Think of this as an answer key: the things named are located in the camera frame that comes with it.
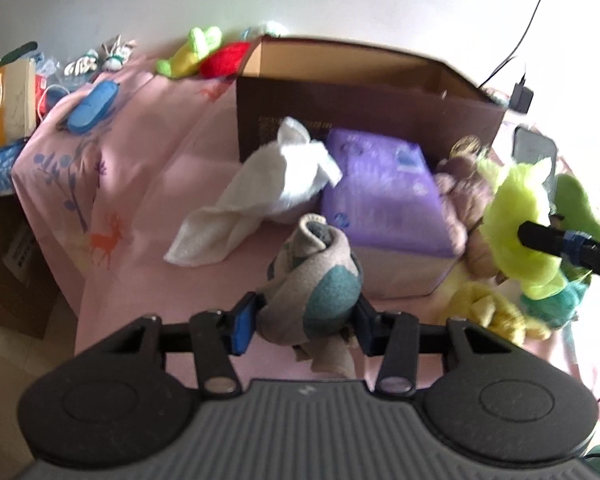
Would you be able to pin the teal plush toy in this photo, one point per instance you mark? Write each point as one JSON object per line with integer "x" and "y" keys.
{"x": 555, "y": 305}

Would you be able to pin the plain cardboard box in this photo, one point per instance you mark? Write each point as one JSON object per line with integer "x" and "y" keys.
{"x": 15, "y": 270}

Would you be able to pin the orange paper bag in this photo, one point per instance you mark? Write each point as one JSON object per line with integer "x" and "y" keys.
{"x": 0, "y": 110}

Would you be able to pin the green and yellow plush toy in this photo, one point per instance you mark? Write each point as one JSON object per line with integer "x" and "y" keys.
{"x": 190, "y": 55}

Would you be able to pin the red plush toy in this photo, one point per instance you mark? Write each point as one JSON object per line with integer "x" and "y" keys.
{"x": 225, "y": 60}

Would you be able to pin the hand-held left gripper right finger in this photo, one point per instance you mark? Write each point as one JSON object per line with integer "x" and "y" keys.
{"x": 369, "y": 332}

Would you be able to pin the blue slipper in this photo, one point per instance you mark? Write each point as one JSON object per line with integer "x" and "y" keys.
{"x": 92, "y": 105}

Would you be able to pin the grey folding tablet case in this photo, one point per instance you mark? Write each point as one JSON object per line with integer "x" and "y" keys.
{"x": 532, "y": 150}

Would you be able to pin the pink printed bed sheet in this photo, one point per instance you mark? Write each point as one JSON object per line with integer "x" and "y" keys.
{"x": 145, "y": 170}

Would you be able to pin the black charger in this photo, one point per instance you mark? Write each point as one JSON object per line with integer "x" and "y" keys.
{"x": 521, "y": 97}

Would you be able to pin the brown cardboard box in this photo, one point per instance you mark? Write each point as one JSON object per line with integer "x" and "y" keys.
{"x": 380, "y": 105}

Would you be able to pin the fuzzy yellow-green plush toy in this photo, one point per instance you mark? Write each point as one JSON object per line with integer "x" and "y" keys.
{"x": 510, "y": 205}

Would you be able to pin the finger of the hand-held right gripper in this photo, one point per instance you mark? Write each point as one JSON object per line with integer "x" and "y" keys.
{"x": 545, "y": 240}

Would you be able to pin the mauve brown teddy bear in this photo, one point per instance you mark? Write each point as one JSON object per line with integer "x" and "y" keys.
{"x": 460, "y": 195}

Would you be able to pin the small white plush toy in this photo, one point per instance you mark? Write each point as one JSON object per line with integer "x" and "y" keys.
{"x": 117, "y": 55}
{"x": 80, "y": 64}

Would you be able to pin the purple tissue pack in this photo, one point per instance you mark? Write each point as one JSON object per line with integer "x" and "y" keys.
{"x": 380, "y": 195}

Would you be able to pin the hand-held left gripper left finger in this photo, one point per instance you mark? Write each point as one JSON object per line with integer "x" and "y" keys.
{"x": 242, "y": 329}

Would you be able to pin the beige and teal sock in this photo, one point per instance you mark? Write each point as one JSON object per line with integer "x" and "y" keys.
{"x": 320, "y": 280}

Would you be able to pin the white towel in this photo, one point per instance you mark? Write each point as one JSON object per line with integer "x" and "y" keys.
{"x": 280, "y": 175}

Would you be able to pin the dark green plush toy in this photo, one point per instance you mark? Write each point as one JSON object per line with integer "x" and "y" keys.
{"x": 575, "y": 200}

